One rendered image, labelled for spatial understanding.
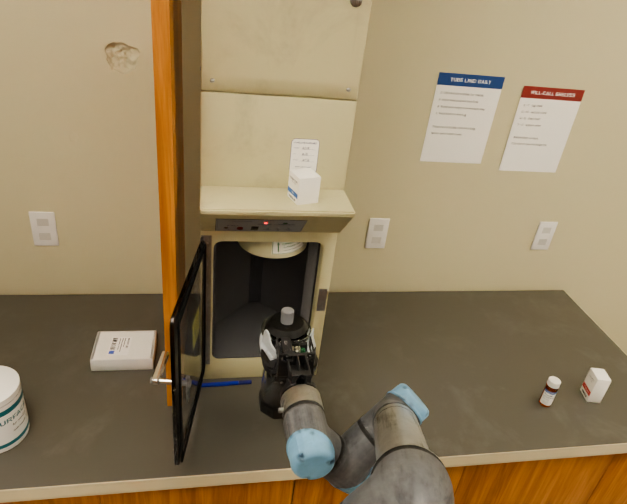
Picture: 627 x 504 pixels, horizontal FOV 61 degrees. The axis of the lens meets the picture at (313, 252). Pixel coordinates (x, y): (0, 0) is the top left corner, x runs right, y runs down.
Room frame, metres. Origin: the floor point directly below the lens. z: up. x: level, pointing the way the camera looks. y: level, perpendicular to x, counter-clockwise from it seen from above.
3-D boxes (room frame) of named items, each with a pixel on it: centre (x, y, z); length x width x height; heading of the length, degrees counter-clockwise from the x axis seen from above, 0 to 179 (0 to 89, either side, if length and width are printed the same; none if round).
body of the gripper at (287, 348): (0.78, 0.00, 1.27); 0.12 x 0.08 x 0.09; 13
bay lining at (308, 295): (1.21, 0.13, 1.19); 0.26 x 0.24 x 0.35; 103
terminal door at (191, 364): (0.88, 0.24, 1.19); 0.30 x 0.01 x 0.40; 3
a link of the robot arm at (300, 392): (0.70, -0.01, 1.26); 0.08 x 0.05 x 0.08; 103
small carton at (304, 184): (1.04, 0.04, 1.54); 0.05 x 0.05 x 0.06; 31
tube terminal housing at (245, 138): (1.21, 0.13, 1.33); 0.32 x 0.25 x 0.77; 103
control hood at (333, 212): (1.03, 0.09, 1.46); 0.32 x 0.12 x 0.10; 103
